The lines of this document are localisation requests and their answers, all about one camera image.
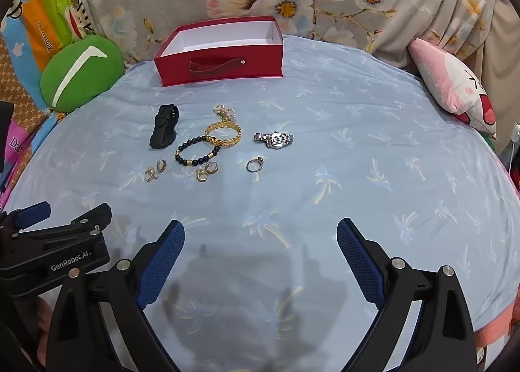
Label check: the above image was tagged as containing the green round cushion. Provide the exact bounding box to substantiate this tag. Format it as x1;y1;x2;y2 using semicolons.
40;35;124;113

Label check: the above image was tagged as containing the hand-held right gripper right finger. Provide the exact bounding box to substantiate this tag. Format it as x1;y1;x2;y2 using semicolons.
336;218;477;372

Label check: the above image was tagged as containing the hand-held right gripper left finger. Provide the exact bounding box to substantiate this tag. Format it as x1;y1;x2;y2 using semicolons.
45;220;186;372

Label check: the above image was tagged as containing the gold chain bracelet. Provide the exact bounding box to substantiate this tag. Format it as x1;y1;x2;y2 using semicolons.
204;121;242;148

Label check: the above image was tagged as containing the light blue palm-print bedsheet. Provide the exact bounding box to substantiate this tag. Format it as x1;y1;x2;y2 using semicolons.
0;33;520;372

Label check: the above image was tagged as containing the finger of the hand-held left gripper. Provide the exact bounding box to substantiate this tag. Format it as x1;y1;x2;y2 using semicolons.
0;201;52;231
64;203;113;237

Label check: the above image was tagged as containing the pearl bracelet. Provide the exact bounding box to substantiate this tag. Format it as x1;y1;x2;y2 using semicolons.
213;103;238;123

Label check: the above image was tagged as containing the person's left hand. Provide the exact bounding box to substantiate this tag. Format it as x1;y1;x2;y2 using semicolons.
34;298;55;368

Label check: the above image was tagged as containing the silver metal watch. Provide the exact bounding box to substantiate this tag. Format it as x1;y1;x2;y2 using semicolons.
254;131;294;150

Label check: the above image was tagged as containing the pink cartoon cushion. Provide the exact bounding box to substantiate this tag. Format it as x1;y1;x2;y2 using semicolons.
408;38;497;140

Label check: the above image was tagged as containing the colourful cartoon printed blanket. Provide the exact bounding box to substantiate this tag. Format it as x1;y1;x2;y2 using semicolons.
0;0;96;210

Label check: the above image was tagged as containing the red box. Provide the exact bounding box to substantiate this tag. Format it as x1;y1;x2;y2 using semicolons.
153;16;284;88

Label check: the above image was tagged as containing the black bead bracelet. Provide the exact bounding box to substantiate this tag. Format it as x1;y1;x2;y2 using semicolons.
175;135;223;167

